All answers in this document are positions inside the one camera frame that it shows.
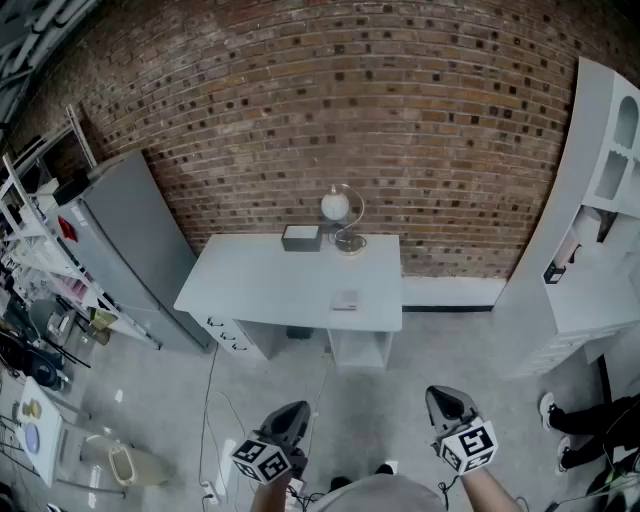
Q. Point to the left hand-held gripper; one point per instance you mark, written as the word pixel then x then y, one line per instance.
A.
pixel 262 457

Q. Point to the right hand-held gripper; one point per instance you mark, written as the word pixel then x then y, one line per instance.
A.
pixel 470 445

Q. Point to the person's right forearm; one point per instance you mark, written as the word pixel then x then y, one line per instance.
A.
pixel 487 492

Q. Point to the person's left forearm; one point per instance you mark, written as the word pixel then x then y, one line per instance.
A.
pixel 270 495

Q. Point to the white power strip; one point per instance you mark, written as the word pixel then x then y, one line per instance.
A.
pixel 227 457

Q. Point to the person's left shoe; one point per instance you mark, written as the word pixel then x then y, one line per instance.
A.
pixel 340 483

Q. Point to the person's shoe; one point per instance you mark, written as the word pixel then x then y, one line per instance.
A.
pixel 340 483
pixel 385 469

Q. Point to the black flat device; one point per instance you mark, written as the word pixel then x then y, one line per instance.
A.
pixel 300 333

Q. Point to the person's right shoe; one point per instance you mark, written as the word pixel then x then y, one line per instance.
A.
pixel 385 469

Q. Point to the person's grey shirt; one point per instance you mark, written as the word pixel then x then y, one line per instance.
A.
pixel 375 495

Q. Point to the white desk with drawers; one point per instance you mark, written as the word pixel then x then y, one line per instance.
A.
pixel 270 285

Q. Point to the beige trash bin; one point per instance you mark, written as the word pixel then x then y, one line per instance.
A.
pixel 145 462

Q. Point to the small black device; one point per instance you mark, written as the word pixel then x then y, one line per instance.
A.
pixel 554 272

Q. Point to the tall white cabinet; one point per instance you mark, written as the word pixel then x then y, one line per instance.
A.
pixel 555 260

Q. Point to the black open box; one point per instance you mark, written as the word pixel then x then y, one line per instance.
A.
pixel 301 239

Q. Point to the small beige bin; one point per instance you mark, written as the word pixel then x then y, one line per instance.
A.
pixel 102 320

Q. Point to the globe table lamp brass arc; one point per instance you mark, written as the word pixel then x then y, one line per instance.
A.
pixel 334 206

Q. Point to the grey refrigerator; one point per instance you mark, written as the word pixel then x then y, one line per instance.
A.
pixel 130 240

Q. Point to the small white table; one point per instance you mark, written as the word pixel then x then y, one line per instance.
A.
pixel 47 450

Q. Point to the blue plate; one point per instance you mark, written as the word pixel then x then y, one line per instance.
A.
pixel 32 439

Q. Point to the yellow cup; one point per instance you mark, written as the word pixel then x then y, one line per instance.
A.
pixel 31 409

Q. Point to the red sticker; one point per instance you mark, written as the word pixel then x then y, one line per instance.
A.
pixel 67 229

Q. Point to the black box on refrigerator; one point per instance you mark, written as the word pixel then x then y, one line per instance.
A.
pixel 70 190

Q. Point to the white metal shelf rack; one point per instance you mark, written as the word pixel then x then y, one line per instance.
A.
pixel 30 235

